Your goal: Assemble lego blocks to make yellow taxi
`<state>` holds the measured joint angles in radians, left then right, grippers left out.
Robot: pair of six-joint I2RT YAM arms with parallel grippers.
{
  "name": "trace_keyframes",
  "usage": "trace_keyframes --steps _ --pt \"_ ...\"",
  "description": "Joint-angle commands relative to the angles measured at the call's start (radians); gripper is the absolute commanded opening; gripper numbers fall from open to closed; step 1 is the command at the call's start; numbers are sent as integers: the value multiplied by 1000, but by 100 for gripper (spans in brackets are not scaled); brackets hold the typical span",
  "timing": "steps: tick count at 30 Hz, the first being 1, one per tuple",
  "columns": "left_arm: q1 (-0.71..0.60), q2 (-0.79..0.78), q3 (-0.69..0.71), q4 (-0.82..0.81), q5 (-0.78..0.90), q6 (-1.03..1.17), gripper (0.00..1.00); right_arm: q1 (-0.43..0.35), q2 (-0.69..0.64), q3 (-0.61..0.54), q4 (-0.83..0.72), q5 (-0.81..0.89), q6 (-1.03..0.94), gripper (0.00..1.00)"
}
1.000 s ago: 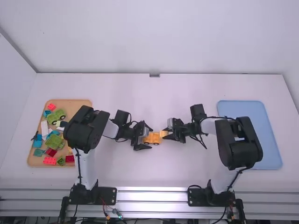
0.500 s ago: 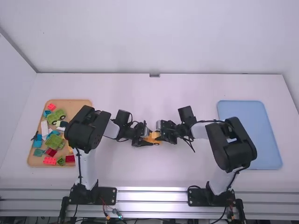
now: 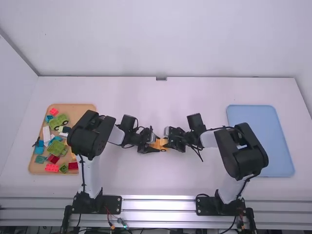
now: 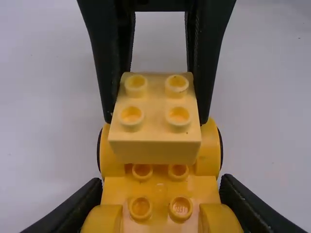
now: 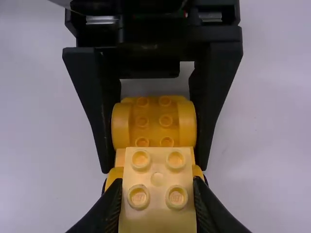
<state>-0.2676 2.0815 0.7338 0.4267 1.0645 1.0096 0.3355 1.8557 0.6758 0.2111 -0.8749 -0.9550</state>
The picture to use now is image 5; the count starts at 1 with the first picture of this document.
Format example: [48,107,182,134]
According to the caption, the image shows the yellow toy brick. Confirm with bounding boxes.
[118,146,198,233]

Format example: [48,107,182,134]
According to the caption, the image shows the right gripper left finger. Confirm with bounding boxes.
[64,178,126,233]

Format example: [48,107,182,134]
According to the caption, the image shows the yellow toy car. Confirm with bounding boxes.
[106,95,206,195]

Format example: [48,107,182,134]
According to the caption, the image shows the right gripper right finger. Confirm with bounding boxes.
[191,176,246,233]

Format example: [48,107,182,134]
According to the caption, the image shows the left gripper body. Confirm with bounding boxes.
[63,0,242,80]

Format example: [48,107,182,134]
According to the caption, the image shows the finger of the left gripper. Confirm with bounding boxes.
[188,44,242,172]
[62,47,122,176]

